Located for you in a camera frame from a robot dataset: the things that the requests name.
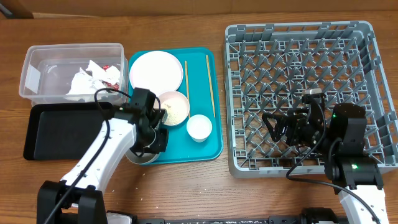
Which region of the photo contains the left wooden chopstick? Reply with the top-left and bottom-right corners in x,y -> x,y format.
184,61 -> 191,118

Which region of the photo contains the wooden chopstick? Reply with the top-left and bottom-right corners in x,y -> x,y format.
184,61 -> 191,118
206,55 -> 216,118

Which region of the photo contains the white paper wrapper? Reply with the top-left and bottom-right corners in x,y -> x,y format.
67,60 -> 121,95

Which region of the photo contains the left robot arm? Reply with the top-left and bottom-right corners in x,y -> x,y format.
36,88 -> 169,224

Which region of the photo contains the pink bowl with rice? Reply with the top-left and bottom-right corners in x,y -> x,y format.
158,91 -> 190,126

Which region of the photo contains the white cup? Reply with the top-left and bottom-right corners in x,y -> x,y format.
187,114 -> 213,142

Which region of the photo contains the large white plate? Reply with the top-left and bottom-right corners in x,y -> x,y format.
129,51 -> 183,96

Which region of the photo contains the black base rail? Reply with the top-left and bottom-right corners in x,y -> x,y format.
105,207 -> 355,224

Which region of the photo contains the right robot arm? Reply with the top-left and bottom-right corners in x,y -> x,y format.
262,91 -> 389,223

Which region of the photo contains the black rectangular tray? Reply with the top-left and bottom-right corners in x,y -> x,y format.
23,102 -> 103,161

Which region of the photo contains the grey plastic dish rack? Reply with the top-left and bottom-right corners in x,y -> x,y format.
224,21 -> 397,178

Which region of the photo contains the right wooden chopstick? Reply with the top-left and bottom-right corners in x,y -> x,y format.
206,55 -> 216,118

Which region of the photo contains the clear plastic bin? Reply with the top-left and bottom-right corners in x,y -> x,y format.
19,43 -> 129,105

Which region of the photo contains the grey shallow bowl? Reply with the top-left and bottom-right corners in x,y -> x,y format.
125,150 -> 160,165

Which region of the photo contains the teal serving tray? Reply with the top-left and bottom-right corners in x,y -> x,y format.
129,47 -> 223,164

